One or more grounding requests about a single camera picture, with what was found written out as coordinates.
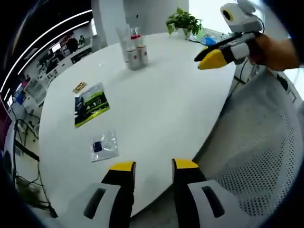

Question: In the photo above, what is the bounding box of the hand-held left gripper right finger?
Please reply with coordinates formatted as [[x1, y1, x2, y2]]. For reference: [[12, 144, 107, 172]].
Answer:
[[171, 158, 254, 228]]

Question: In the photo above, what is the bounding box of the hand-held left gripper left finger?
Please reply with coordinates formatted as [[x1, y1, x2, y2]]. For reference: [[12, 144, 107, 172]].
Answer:
[[58, 161, 136, 228]]

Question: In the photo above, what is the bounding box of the clear plastic skincare sachet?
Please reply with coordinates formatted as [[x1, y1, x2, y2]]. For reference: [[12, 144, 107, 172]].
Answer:
[[90, 129, 120, 163]]

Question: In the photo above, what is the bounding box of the pump skincare bottle red collar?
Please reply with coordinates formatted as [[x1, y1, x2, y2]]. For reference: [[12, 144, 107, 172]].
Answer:
[[130, 26, 144, 49]]

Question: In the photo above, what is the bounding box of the green black skincare sachet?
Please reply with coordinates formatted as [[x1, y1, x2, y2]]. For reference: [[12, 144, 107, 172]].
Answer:
[[74, 82, 111, 129]]

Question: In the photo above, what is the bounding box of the white skincare tube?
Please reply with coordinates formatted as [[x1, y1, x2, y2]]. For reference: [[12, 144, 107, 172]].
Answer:
[[115, 24, 131, 64]]

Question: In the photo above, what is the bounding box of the person's right hand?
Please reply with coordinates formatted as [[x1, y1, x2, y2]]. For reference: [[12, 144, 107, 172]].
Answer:
[[248, 34, 301, 72]]

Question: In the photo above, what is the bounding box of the blue plastic pack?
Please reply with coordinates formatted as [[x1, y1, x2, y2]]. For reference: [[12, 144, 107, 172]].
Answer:
[[200, 35, 219, 46]]

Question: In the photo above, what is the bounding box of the potted green plant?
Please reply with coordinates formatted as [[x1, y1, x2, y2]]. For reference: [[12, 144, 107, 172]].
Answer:
[[165, 7, 204, 40]]

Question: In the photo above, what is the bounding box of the white mesh office chair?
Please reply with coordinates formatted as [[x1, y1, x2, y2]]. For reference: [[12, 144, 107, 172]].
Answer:
[[190, 67, 304, 218]]

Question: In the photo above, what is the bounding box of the white standing desk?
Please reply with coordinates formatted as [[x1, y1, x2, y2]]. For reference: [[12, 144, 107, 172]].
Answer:
[[13, 118, 40, 162]]

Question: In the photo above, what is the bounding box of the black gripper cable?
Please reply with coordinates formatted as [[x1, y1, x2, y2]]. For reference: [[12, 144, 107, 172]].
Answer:
[[234, 14, 266, 84]]

